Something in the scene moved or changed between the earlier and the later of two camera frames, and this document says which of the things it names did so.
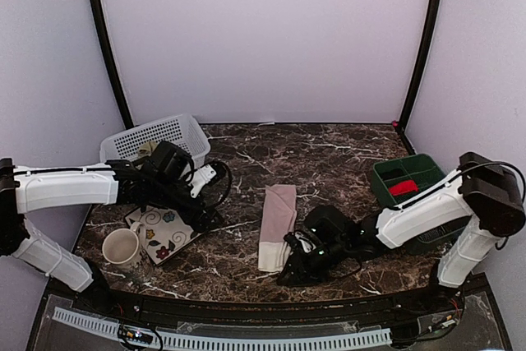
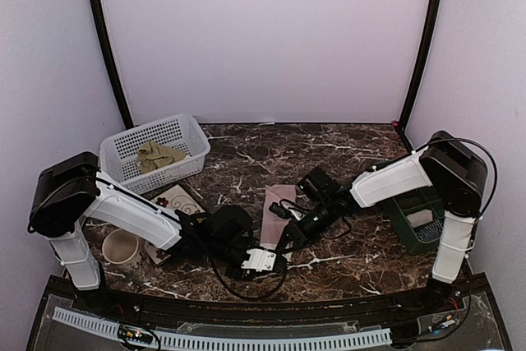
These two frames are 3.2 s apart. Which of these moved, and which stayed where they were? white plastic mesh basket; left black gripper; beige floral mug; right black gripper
Moved: right black gripper; left black gripper
Stayed: beige floral mug; white plastic mesh basket
